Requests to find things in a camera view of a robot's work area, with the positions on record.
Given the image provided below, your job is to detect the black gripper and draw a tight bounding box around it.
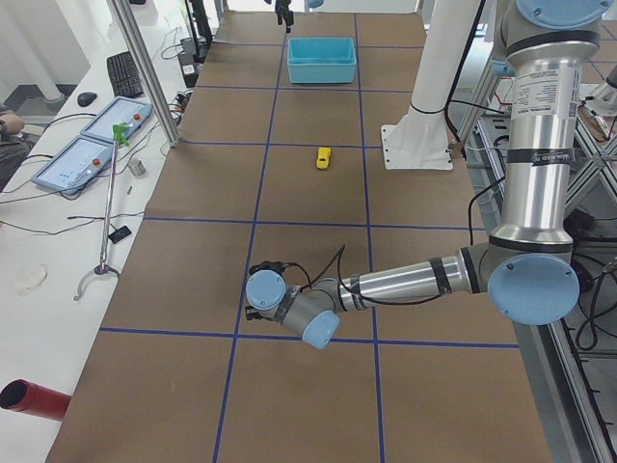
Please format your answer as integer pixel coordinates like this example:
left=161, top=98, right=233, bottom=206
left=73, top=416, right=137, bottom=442
left=245, top=260, right=287, bottom=320
left=274, top=0, right=294, bottom=32

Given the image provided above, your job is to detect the yellow beetle toy car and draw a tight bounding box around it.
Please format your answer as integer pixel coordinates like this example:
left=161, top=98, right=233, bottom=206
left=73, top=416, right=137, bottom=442
left=315, top=147, right=332, bottom=170

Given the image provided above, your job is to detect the light blue plastic bin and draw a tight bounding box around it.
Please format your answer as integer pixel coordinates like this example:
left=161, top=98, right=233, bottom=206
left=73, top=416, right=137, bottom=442
left=287, top=38, right=357, bottom=85

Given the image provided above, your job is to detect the small silver metal cylinder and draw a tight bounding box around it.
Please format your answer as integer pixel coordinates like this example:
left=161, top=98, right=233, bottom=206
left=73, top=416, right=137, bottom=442
left=127, top=158, right=146, bottom=177

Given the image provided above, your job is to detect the black keyboard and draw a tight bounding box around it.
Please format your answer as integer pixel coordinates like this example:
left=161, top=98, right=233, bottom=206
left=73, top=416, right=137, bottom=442
left=106, top=51, right=144, bottom=97

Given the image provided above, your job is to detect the far teach pendant tablet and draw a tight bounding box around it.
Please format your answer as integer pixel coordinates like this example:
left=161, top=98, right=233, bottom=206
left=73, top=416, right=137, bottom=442
left=81, top=96, right=152, bottom=143

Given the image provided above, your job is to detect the teach pendant tablet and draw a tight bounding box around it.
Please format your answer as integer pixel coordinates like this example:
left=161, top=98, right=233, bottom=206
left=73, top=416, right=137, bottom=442
left=81, top=96, right=152, bottom=143
left=31, top=136, right=113, bottom=194

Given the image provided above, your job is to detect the reacher grabber tool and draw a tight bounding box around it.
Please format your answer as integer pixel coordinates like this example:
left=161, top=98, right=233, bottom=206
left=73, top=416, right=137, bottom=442
left=73, top=123, right=128, bottom=302

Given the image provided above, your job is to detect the black computer mouse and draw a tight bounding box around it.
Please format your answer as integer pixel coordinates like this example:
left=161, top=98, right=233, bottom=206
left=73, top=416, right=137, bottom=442
left=76, top=92, right=97, bottom=108

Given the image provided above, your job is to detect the near teach pendant tablet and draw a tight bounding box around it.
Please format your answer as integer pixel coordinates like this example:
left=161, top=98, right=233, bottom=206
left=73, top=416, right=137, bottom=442
left=31, top=136, right=113, bottom=194

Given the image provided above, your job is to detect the red cylinder tube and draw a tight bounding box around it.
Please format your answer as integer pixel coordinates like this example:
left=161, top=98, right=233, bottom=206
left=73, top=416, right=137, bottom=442
left=1, top=379, right=72, bottom=422

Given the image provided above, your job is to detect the seated person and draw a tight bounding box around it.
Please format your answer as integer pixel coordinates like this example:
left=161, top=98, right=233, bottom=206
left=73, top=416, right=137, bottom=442
left=0, top=105, right=30, bottom=189

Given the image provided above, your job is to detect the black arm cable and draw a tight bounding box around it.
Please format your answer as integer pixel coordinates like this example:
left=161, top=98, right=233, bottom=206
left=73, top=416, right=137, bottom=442
left=283, top=244, right=435, bottom=307

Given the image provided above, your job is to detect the aluminium frame post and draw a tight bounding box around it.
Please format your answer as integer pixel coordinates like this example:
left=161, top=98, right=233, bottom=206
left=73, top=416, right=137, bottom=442
left=108, top=0, right=180, bottom=148

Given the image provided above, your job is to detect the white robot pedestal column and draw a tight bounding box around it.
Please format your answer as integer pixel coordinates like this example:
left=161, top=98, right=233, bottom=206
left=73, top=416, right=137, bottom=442
left=381, top=0, right=484, bottom=171

